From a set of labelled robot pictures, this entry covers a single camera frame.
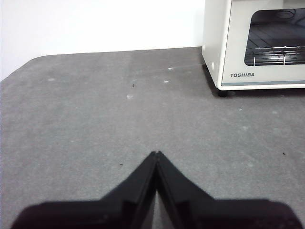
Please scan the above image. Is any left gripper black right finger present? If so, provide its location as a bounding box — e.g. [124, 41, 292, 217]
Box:
[156, 150, 303, 229]

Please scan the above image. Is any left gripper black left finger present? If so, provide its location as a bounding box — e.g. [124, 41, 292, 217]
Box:
[10, 151, 158, 229]

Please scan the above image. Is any oven door with beige handle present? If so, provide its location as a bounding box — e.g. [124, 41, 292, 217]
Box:
[220, 0, 305, 88]

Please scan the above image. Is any cream Toshiba toaster oven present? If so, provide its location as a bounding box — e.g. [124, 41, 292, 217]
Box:
[201, 0, 305, 97]

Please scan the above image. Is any metal wire oven rack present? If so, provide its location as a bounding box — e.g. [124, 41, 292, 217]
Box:
[245, 45, 305, 66]

